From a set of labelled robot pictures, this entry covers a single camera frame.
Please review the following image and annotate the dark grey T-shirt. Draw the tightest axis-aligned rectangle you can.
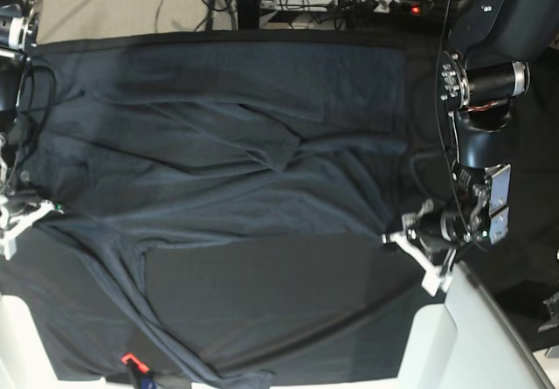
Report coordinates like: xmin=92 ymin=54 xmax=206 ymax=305
xmin=17 ymin=41 xmax=411 ymax=386

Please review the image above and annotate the white chair right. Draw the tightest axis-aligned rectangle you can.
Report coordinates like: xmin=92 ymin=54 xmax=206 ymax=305
xmin=397 ymin=262 xmax=554 ymax=388

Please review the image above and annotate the black stand post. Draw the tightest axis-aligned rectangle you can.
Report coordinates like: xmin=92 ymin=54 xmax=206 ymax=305
xmin=235 ymin=0 xmax=262 ymax=30

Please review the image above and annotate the white power strip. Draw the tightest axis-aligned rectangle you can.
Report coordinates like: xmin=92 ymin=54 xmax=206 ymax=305
xmin=261 ymin=0 xmax=405 ymax=13

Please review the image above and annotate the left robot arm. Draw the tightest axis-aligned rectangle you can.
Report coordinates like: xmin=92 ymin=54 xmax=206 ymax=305
xmin=383 ymin=0 xmax=558 ymax=291

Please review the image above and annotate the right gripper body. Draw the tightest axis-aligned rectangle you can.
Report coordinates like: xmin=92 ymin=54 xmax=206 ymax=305
xmin=1 ymin=191 xmax=64 ymax=236

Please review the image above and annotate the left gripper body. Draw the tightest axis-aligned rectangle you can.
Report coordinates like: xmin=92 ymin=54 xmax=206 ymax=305
xmin=382 ymin=200 xmax=459 ymax=275

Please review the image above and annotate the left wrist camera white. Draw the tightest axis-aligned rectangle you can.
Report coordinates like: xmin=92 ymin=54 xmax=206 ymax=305
xmin=422 ymin=268 xmax=452 ymax=297

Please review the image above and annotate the blue clamp bottom edge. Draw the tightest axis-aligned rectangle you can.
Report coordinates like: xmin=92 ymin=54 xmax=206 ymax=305
xmin=121 ymin=352 xmax=158 ymax=389

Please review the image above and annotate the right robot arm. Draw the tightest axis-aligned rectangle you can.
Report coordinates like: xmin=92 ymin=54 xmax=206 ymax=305
xmin=1 ymin=0 xmax=62 ymax=245

